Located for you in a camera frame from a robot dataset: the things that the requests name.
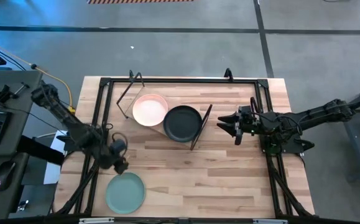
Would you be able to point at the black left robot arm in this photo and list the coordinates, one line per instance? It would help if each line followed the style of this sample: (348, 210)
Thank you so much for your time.
(67, 119)

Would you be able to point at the white paper sheet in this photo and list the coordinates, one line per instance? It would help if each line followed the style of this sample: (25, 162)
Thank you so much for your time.
(52, 174)

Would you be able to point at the black desk clamp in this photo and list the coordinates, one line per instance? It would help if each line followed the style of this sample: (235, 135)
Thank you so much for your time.
(4, 93)

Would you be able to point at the gray desk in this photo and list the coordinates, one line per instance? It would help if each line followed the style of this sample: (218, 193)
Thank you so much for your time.
(21, 124)

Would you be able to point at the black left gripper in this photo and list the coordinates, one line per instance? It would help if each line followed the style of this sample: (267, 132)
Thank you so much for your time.
(108, 157)

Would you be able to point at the black support bar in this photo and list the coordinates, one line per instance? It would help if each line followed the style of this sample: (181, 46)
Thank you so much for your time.
(39, 149)

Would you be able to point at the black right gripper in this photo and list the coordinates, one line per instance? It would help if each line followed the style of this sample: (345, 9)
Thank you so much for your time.
(254, 124)

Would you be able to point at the small metal clip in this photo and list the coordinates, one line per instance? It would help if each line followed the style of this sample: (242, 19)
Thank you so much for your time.
(23, 206)

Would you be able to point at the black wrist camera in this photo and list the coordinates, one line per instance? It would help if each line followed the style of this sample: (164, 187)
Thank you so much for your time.
(245, 110)
(117, 147)

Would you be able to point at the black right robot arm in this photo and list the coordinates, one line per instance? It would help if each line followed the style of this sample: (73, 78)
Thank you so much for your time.
(316, 115)

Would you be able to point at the green plate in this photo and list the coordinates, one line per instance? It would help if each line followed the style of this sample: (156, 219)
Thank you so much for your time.
(125, 193)

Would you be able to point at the black computer mouse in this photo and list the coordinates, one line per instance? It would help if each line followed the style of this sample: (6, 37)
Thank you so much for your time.
(4, 175)

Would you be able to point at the light cream plate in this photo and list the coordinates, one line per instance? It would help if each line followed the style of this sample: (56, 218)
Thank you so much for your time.
(150, 110)

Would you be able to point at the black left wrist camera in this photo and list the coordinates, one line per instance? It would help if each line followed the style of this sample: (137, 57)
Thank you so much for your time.
(117, 147)

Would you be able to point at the black plate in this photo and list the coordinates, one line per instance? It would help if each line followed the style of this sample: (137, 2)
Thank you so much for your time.
(182, 124)

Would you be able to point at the wooden shelf black metal frame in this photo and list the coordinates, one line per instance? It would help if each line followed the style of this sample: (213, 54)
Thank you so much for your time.
(155, 129)

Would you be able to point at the silver metal bracket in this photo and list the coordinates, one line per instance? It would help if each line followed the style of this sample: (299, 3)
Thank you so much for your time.
(96, 220)
(270, 221)

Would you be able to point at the black aluminium rig frame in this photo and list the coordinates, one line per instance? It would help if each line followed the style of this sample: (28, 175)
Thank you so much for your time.
(182, 80)

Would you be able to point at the black frame clamp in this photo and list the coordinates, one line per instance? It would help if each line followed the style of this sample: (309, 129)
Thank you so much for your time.
(228, 73)
(132, 75)

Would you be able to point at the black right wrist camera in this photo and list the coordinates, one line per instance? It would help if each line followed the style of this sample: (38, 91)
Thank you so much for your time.
(245, 110)

